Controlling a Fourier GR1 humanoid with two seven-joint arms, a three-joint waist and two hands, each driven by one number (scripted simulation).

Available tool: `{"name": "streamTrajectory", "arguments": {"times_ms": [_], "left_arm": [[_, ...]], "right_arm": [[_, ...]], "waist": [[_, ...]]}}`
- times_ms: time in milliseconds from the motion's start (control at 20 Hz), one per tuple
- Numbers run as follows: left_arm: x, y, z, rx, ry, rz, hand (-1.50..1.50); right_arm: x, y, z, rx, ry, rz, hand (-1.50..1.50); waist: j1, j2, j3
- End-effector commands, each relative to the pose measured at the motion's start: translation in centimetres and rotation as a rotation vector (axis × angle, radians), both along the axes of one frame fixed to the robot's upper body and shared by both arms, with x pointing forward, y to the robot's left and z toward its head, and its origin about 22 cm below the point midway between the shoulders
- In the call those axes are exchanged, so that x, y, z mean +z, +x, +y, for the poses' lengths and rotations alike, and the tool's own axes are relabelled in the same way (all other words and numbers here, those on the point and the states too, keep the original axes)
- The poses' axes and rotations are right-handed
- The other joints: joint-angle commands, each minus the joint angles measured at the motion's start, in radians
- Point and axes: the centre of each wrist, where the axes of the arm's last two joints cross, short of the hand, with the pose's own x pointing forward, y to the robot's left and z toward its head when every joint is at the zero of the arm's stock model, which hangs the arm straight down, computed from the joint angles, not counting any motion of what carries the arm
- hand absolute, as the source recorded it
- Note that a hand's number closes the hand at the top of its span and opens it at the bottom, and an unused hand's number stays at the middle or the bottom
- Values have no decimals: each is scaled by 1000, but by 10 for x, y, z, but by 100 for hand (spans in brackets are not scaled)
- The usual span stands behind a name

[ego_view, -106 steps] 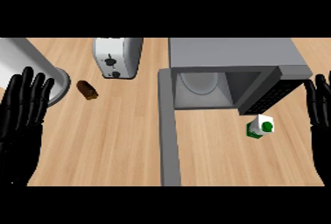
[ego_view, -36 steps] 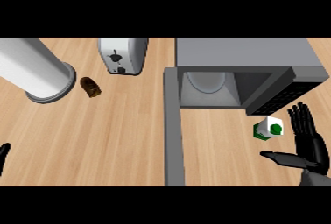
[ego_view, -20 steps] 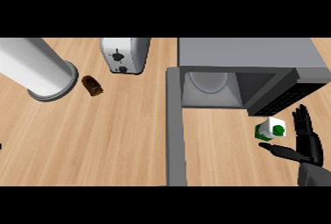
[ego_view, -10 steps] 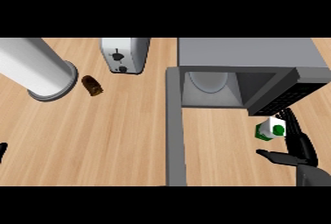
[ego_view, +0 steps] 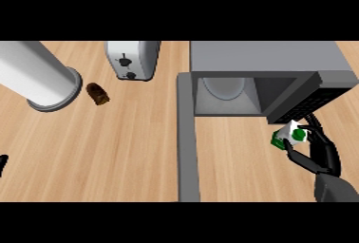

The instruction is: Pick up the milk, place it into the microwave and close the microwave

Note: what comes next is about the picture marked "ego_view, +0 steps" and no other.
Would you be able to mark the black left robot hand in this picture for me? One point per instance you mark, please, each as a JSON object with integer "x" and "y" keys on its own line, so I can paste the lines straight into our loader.
{"x": 2, "y": 163}

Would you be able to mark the grey microwave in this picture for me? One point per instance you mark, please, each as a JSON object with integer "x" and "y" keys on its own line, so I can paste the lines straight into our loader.
{"x": 275, "y": 82}

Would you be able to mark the green and white milk carton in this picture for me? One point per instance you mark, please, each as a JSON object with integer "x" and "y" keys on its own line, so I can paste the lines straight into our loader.
{"x": 290, "y": 135}

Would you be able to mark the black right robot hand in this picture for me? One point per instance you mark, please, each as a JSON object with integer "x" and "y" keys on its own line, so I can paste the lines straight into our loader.
{"x": 320, "y": 155}

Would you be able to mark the brown bread piece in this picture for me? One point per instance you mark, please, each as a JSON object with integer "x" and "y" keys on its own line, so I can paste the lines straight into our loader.
{"x": 96, "y": 94}

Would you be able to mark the silver toaster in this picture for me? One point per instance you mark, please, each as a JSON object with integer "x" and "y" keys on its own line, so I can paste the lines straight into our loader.
{"x": 133, "y": 60}

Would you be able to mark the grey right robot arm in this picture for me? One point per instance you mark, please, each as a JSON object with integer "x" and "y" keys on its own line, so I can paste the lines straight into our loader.
{"x": 334, "y": 190}

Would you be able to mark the grey microwave door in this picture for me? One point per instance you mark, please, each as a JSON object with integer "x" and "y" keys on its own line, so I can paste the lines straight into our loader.
{"x": 188, "y": 139}

